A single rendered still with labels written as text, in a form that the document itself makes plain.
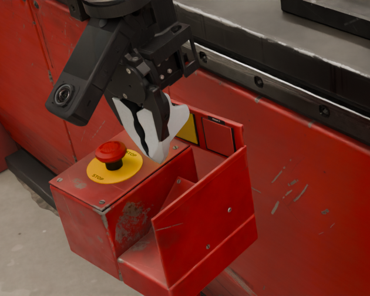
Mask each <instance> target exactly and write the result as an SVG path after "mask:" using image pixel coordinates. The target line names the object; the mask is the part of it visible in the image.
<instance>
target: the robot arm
mask: <svg viewBox="0 0 370 296"><path fill-rule="evenodd" d="M82 3H83V6H84V9H85V12H86V13H87V14H88V15H89V16H91V18H90V20H89V22H88V24H87V25H86V28H85V30H84V31H83V33H82V35H81V37H80V39H79V40H78V42H77V44H76V46H75V48H74V50H73V52H72V54H71V56H70V57H69V59H68V61H67V63H66V65H65V67H64V69H63V71H62V73H61V74H60V76H59V78H58V80H57V82H56V84H55V85H54V87H53V89H52V91H51V93H50V95H49V97H48V99H47V101H46V103H45V107H46V108H47V110H48V111H49V112H51V113H52V114H54V115H55V116H57V117H59V118H61V119H63V120H65V121H67V122H69V123H71V124H74V125H76V126H86V125H87V124H88V122H89V120H90V118H91V116H92V115H93V112H94V111H95V109H96V106H97V105H98V103H99V101H100V99H101V97H102V95H103V94H104V96H105V99H106V101H107V103H108V104H109V106H110V108H111V109H112V111H113V113H114V114H115V116H116V117H117V119H118V121H119V122H120V124H121V125H122V126H124V128H125V130H126V131H127V133H128V135H129V136H130V137H131V139H132V140H133V141H134V142H135V144H136V145H137V146H138V147H139V149H140V150H141V151H142V152H143V154H144V155H145V156H147V157H148V158H150V159H152V160H153V161H154V162H158V163H159V164H162V163H163V162H164V161H165V159H166V157H167V155H168V153H169V147H170V142H171V140H172V139H173V138H174V137H175V135H176V134H177V133H178V132H179V130H180V129H181V128H182V127H183V125H184V124H185V123H186V122H187V120H188V118H189V114H190V111H189V108H188V106H187V105H177V106H173V105H172V103H171V100H170V96H169V95H168V94H166V93H164V92H163V91H162V90H163V89H164V88H166V87H167V86H171V85H172V84H174V83H175V82H177V81H178V80H179V79H180V78H181V77H183V74H184V77H185V78H187V77H188V76H190V75H191V74H192V73H193V72H195V71H196V70H197V69H198V68H199V67H200V63H199V59H198V56H197V51H196V47H195V44H194V39H193V35H192V32H191V27H190V25H188V24H185V23H180V22H179V21H178V20H177V15H176V11H175V8H174V4H173V0H82ZM177 29H181V30H179V31H178V32H176V33H175V34H174V33H173V32H172V31H176V30H177ZM188 40H189V41H190V46H191V50H192V53H193V57H194V60H192V61H191V62H190V63H189V64H187V65H185V63H186V62H187V61H188V57H187V53H184V52H182V51H181V46H182V45H183V44H184V43H186V42H187V41H188Z"/></svg>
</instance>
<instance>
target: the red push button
mask: <svg viewBox="0 0 370 296"><path fill-rule="evenodd" d="M126 151H127V148H126V146H125V144H124V143H122V142H120V141H109V142H106V143H103V144H101V145H100V146H99V147H98V148H97V149H96V151H95V156H96V158H97V159H98V161H100V162H102V163H105V165H106V168H107V169H108V170H110V171H114V170H118V169H120V168H121V167H122V166H123V162H122V158H123V157H124V156H125V154H126Z"/></svg>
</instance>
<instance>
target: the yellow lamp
mask: <svg viewBox="0 0 370 296"><path fill-rule="evenodd" d="M176 136H178V137H181V138H183V139H186V140H188V141H190V142H193V143H195V144H198V142H197V137H196V131H195V127H194V120H193V115H192V114H191V113H190V114H189V118H188V120H187V122H186V123H185V124H184V125H183V127H182V128H181V129H180V130H179V132H178V133H177V134H176Z"/></svg>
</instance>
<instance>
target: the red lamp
mask: <svg viewBox="0 0 370 296"><path fill-rule="evenodd" d="M202 120H203V126H204V132H205V136H206V143H207V148H208V149H210V150H213V151H215V152H218V153H221V154H223V155H225V156H228V157H230V156H231V155H232V154H234V146H233V138H232V134H231V128H229V127H227V126H223V125H221V124H218V123H216V122H212V121H210V120H207V119H204V118H202Z"/></svg>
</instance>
